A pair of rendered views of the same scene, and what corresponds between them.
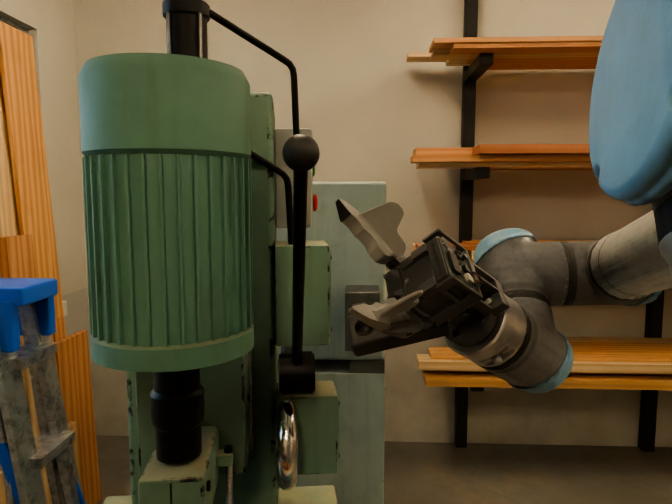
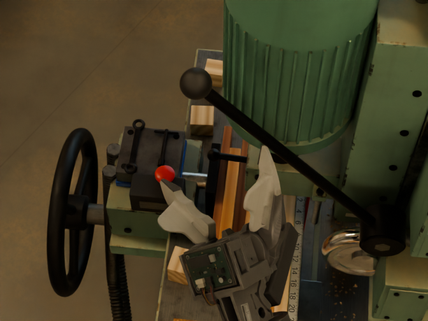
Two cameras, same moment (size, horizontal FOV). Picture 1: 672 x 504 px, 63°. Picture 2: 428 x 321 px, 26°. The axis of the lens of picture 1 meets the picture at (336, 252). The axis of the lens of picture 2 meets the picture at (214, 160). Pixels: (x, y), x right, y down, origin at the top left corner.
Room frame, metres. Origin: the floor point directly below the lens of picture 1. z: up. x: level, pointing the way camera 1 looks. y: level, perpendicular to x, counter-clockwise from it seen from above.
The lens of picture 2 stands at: (0.65, -0.53, 2.21)
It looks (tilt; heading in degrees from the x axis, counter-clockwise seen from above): 59 degrees down; 102
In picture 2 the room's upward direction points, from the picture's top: straight up
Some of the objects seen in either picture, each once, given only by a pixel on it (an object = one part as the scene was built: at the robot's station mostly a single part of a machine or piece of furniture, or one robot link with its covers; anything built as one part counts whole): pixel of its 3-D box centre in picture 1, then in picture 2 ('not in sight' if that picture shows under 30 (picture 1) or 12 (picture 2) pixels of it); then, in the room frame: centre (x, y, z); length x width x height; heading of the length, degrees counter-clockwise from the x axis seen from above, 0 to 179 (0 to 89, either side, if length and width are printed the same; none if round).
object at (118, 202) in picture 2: not in sight; (156, 187); (0.41, 0.17, 0.91); 0.15 x 0.14 x 0.09; 96
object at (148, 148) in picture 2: not in sight; (152, 167); (0.41, 0.16, 0.99); 0.13 x 0.11 x 0.06; 96
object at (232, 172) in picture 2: not in sight; (229, 207); (0.54, 0.14, 0.94); 0.17 x 0.02 x 0.07; 96
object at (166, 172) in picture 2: not in sight; (164, 174); (0.44, 0.14, 1.02); 0.03 x 0.03 x 0.01
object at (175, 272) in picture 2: not in sight; (181, 265); (0.48, 0.04, 0.92); 0.04 x 0.03 x 0.04; 85
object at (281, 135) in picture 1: (293, 179); not in sight; (0.94, 0.07, 1.40); 0.10 x 0.06 x 0.16; 6
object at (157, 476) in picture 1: (185, 483); (293, 168); (0.63, 0.18, 1.03); 0.14 x 0.07 x 0.09; 6
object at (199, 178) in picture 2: not in sight; (194, 179); (0.47, 0.17, 0.95); 0.09 x 0.07 x 0.09; 96
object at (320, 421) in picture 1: (307, 426); (403, 276); (0.81, 0.04, 1.02); 0.09 x 0.07 x 0.12; 96
